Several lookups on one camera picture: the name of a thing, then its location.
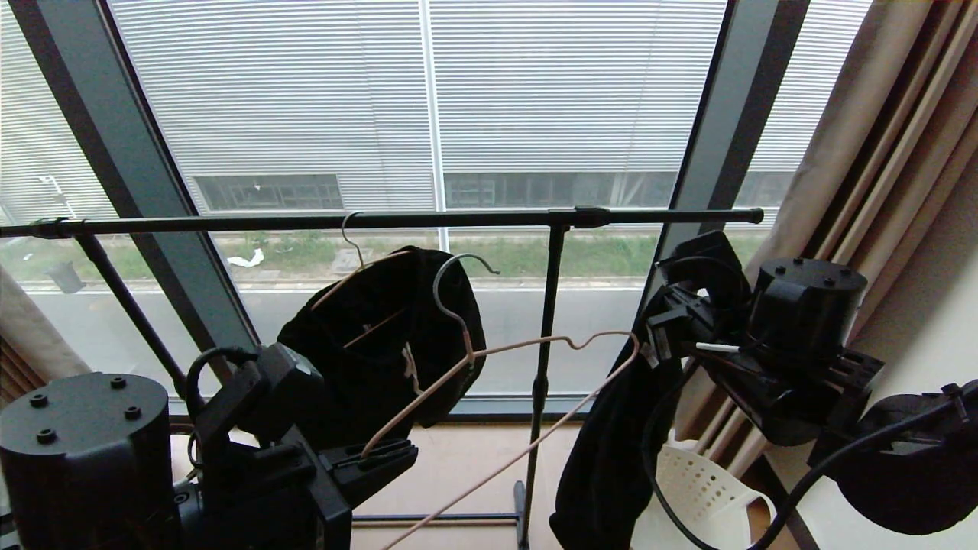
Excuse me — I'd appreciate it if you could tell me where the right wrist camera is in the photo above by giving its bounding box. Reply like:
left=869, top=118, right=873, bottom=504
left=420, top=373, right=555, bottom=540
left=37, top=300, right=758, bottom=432
left=656, top=231, right=753, bottom=314

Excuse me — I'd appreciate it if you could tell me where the window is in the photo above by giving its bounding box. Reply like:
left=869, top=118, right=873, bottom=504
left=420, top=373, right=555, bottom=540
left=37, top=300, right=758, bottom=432
left=0, top=0, right=876, bottom=421

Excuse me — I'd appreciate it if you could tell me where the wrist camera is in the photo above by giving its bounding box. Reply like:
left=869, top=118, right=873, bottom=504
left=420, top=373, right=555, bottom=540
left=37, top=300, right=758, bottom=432
left=191, top=342, right=328, bottom=451
left=656, top=231, right=753, bottom=314

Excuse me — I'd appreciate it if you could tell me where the black clothes rack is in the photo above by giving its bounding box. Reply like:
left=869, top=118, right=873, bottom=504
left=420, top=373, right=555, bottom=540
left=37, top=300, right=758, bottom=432
left=0, top=206, right=765, bottom=550

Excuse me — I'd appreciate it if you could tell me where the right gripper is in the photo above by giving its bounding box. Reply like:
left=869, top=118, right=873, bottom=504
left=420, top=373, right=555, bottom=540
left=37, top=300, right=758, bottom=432
left=646, top=301, right=716, bottom=362

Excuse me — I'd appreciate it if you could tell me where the black cable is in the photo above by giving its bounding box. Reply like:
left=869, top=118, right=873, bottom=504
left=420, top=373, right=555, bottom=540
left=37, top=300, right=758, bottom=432
left=642, top=367, right=960, bottom=550
left=185, top=345, right=257, bottom=418

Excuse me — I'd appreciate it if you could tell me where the pink clothes hanger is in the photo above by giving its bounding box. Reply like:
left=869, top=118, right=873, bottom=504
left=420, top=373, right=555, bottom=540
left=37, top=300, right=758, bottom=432
left=359, top=254, right=641, bottom=550
left=309, top=212, right=417, bottom=352

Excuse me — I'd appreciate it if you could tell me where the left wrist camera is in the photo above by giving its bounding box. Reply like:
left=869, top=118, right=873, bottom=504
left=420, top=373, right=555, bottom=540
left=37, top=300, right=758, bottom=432
left=191, top=342, right=328, bottom=451

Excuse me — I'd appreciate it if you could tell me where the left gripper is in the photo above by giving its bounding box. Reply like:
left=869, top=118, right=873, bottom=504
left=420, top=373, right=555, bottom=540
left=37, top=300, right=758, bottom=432
left=182, top=431, right=419, bottom=550

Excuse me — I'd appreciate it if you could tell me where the black garment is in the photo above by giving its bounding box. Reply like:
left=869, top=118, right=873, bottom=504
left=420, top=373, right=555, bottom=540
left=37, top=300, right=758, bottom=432
left=550, top=336, right=685, bottom=550
left=277, top=246, right=487, bottom=451

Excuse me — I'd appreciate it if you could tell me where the white laundry basket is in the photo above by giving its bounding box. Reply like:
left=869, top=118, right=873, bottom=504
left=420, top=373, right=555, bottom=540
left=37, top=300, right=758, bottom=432
left=630, top=439, right=777, bottom=550

